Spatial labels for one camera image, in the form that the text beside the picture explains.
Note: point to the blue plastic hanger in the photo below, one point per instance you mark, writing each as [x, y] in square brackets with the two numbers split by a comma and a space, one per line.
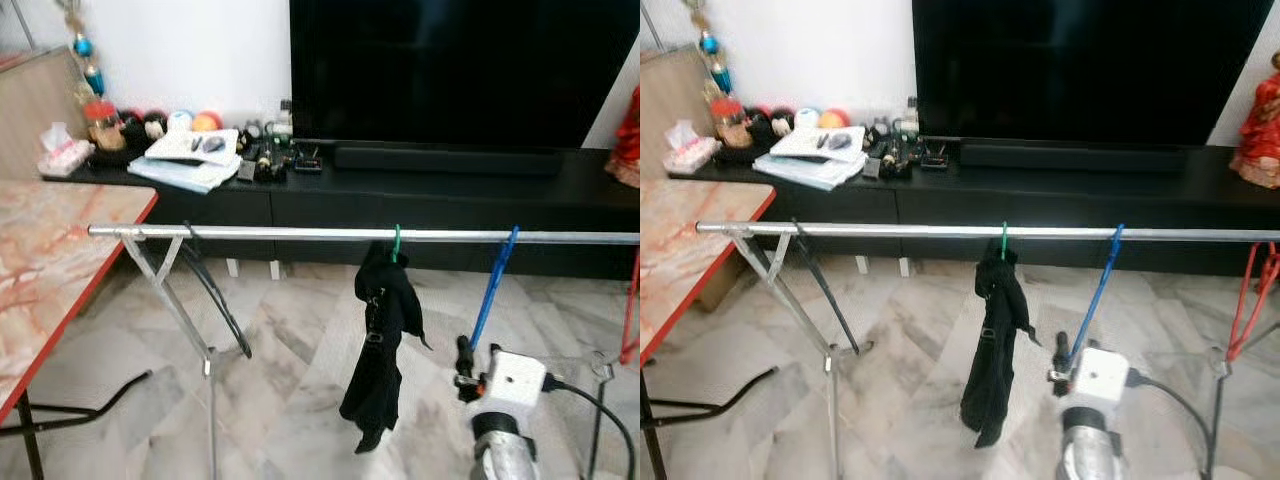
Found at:
[492, 290]
[1096, 290]

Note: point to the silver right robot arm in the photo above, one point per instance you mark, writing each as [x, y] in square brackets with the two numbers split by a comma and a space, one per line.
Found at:
[505, 460]
[1090, 455]

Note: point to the green plastic hanger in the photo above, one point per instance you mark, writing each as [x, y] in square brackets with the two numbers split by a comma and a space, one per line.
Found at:
[396, 245]
[1005, 243]

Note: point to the red plastic hanger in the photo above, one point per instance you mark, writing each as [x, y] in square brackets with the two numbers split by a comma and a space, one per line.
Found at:
[630, 310]
[1232, 350]

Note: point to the black printed t-shirt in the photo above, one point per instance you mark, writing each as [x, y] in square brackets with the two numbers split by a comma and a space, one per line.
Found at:
[995, 345]
[380, 350]

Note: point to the long black TV console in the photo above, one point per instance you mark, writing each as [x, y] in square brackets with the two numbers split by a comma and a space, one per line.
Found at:
[450, 205]
[1080, 203]

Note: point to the black soundbar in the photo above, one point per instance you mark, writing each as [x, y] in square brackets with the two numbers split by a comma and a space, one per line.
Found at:
[450, 160]
[1075, 157]

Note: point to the silver metal clothes rack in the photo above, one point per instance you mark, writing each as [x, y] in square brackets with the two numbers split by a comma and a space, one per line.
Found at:
[900, 231]
[300, 234]

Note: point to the marble pattern folding table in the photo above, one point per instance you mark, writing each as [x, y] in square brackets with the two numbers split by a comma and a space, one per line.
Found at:
[690, 240]
[50, 250]

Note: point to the red laughing Buddha statue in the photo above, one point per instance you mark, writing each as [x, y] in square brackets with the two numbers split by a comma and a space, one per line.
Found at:
[1258, 130]
[625, 140]

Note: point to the small clear bottle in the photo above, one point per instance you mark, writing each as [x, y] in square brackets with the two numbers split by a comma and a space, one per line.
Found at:
[911, 114]
[285, 118]

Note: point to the large black television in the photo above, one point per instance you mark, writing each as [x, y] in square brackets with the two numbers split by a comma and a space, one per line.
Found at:
[450, 70]
[1080, 70]

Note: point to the pink tissue box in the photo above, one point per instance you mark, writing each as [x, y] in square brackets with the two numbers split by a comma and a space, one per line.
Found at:
[65, 155]
[690, 150]

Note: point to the stack of white papers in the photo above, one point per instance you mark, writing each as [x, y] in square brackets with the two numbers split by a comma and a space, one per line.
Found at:
[185, 160]
[810, 157]

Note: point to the orange ball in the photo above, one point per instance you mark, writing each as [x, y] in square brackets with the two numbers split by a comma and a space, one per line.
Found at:
[207, 122]
[834, 119]

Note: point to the light wooden cabinet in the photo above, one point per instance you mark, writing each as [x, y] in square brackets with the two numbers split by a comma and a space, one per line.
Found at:
[670, 100]
[30, 110]

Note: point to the white and blue ball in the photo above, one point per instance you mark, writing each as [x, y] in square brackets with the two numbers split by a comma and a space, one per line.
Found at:
[180, 121]
[806, 118]

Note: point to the jar with red lid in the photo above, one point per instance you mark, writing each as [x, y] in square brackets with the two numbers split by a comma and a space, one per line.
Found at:
[730, 122]
[103, 125]

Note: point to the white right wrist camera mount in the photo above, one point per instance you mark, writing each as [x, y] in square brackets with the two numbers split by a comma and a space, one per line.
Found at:
[515, 385]
[1100, 380]

